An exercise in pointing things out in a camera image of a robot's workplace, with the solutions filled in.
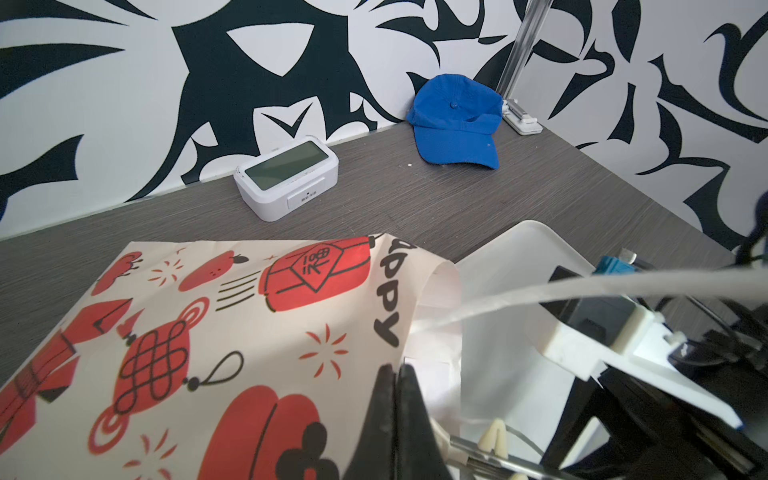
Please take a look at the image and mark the white plastic tray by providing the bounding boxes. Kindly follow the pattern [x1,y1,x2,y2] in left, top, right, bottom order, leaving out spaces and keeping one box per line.
[443,220,594,462]

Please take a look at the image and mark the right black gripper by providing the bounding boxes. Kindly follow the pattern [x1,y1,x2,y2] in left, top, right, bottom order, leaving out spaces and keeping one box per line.
[539,263,768,480]

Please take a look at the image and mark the blue baseball cap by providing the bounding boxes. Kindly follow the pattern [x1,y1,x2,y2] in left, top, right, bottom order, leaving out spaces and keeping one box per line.
[406,74,503,170]

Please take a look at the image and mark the red white paper bag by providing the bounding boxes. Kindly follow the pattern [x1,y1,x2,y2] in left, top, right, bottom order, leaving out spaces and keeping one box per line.
[1,234,460,479]

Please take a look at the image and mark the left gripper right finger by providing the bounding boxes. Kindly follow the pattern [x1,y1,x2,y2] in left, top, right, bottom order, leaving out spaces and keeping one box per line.
[395,363,452,480]

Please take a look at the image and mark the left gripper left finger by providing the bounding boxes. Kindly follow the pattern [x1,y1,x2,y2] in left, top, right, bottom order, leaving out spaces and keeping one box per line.
[343,364,397,480]

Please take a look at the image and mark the white digital clock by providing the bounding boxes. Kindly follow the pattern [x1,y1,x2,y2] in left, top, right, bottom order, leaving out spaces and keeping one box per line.
[233,136,339,222]

